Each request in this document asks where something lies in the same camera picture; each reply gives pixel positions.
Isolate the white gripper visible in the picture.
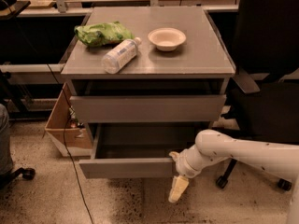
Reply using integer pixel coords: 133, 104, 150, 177
168, 145, 208, 203

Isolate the grey drawer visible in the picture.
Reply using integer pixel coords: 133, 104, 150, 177
70, 93, 226, 123
79, 123, 206, 178

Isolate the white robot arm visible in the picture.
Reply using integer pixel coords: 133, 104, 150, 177
168, 130, 299, 224

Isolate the grey drawer cabinet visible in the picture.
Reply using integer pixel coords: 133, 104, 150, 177
61, 6, 236, 161

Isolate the grey top drawer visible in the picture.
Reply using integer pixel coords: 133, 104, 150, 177
70, 93, 226, 123

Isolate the open cardboard box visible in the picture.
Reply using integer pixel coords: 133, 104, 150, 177
45, 83, 93, 157

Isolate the clear plastic water bottle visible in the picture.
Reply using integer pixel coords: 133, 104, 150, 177
101, 37, 142, 74

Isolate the white paper bowl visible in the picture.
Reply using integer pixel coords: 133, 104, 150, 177
148, 28, 186, 52

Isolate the black office chair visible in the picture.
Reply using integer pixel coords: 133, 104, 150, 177
211, 0, 299, 192

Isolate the black chair caster left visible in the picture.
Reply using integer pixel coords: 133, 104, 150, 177
0, 168, 36, 189

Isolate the green chip bag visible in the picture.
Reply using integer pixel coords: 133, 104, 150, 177
74, 21, 135, 47

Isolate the grey fabric object left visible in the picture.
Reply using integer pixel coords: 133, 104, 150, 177
0, 104, 13, 176

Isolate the black floor cable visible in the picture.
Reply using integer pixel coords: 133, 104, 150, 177
0, 0, 95, 224

